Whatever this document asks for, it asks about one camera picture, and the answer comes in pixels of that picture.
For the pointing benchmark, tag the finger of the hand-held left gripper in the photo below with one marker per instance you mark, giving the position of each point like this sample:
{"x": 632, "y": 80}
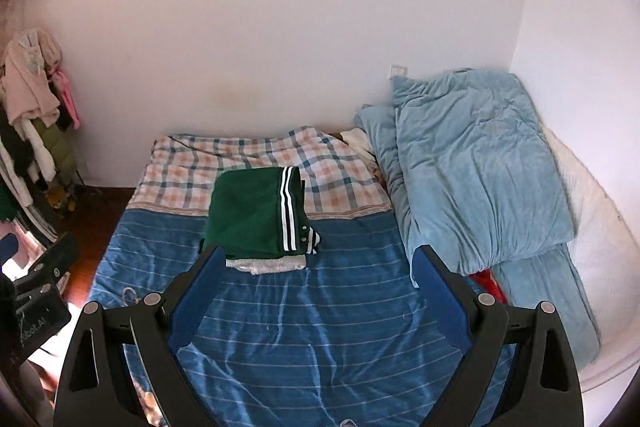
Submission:
{"x": 57, "y": 257}

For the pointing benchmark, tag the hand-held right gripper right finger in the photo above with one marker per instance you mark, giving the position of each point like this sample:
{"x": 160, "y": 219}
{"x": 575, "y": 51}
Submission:
{"x": 445, "y": 307}

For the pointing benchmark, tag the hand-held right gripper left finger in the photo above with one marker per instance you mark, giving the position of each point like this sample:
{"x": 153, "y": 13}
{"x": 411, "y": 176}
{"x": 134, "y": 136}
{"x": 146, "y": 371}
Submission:
{"x": 195, "y": 307}

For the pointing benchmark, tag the green jacket with cream lining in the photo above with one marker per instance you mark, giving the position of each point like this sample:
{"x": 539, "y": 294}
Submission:
{"x": 245, "y": 217}

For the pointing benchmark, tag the red cloth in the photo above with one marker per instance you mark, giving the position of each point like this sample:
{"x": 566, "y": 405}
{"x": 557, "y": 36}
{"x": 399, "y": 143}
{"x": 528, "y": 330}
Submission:
{"x": 492, "y": 287}

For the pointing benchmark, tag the small stuffed toy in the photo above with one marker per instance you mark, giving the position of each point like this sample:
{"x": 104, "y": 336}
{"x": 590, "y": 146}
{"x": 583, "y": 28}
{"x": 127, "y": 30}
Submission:
{"x": 61, "y": 199}

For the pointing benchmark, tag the white hanging garment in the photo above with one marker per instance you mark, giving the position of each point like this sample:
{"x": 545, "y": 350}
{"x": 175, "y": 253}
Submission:
{"x": 42, "y": 157}

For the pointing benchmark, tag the olive green hanging garment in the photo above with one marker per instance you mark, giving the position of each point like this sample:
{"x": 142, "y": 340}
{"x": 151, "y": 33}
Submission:
{"x": 55, "y": 147}

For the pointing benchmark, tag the blue striped bed sheet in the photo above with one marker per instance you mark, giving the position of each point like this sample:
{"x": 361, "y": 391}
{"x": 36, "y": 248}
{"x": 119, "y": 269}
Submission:
{"x": 310, "y": 332}

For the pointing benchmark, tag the plaid bed cloth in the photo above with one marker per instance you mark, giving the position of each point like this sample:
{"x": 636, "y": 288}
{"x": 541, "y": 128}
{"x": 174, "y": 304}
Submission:
{"x": 190, "y": 172}

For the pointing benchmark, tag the light blue quilt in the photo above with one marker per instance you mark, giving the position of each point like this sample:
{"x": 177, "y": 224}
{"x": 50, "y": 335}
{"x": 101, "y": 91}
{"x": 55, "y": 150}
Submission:
{"x": 475, "y": 167}

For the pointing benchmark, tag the bright pink hanging garment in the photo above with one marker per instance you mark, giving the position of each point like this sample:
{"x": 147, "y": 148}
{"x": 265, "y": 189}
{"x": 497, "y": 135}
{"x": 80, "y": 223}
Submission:
{"x": 69, "y": 99}

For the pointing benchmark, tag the white fluffy blanket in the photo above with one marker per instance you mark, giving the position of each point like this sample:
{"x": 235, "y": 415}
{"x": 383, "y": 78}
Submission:
{"x": 600, "y": 257}

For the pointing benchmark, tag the pale pink hanging garment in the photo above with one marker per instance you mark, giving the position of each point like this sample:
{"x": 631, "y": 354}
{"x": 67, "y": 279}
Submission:
{"x": 25, "y": 82}

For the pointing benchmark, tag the white wall outlet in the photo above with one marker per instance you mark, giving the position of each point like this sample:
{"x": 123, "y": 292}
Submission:
{"x": 398, "y": 72}

